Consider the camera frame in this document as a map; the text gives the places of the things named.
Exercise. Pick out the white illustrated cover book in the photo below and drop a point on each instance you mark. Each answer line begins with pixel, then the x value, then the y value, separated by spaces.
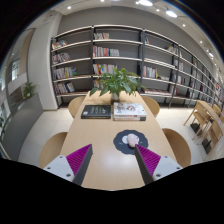
pixel 129 108

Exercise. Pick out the ceiling spot lights group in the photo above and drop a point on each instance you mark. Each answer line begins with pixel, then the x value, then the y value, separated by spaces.
pixel 171 13

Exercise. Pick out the small green background plant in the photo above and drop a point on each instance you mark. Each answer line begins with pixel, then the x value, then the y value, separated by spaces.
pixel 29 90

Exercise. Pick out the pink computer mouse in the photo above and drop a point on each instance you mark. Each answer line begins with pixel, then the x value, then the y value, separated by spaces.
pixel 133 140

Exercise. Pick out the wooden slatted chair group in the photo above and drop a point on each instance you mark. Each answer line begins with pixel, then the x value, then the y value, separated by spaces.
pixel 203 113

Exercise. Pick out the grey bookshelf unit with books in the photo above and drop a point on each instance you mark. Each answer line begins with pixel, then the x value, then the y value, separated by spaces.
pixel 116 46

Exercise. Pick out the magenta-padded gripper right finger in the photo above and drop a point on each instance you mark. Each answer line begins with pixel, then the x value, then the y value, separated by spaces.
pixel 161 166

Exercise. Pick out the black hardcover book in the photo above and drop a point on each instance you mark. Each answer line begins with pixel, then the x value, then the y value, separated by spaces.
pixel 96 111

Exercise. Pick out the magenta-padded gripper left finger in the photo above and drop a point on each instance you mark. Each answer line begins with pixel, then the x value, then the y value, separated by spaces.
pixel 63 166

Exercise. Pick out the green potted plant white pot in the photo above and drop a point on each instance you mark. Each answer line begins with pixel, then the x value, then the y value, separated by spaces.
pixel 116 83

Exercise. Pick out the dark round printed mouse pad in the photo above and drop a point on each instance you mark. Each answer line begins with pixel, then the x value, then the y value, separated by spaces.
pixel 120 145

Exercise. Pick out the white book with dark spine end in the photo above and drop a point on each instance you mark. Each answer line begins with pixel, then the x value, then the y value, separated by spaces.
pixel 128 118

